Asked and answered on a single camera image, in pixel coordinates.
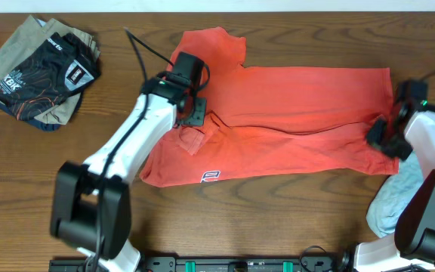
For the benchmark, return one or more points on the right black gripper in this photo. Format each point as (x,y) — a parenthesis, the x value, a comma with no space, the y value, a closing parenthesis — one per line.
(371,137)

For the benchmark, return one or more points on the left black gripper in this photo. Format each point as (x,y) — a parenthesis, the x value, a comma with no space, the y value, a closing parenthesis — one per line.
(198,120)

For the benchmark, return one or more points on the red t-shirt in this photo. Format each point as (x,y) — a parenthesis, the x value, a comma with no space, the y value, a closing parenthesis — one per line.
(272,120)

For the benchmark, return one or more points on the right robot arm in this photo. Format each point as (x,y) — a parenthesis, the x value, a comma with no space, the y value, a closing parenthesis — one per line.
(411,247)

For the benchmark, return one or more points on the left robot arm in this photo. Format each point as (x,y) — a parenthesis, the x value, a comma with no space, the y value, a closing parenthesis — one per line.
(91,209)

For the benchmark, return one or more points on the light blue t-shirt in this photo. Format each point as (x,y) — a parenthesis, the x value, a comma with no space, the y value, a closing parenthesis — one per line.
(398,190)

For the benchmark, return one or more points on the black patterned folded shirt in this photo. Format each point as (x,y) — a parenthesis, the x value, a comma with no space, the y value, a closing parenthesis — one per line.
(59,68)

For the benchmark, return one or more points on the navy folded garment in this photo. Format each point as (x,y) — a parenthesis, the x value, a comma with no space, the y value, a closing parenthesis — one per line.
(70,106)

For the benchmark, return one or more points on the khaki folded garment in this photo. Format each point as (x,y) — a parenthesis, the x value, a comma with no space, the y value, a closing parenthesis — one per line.
(27,38)

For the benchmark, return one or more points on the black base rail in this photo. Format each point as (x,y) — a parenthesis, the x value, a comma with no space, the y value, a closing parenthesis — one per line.
(169,264)

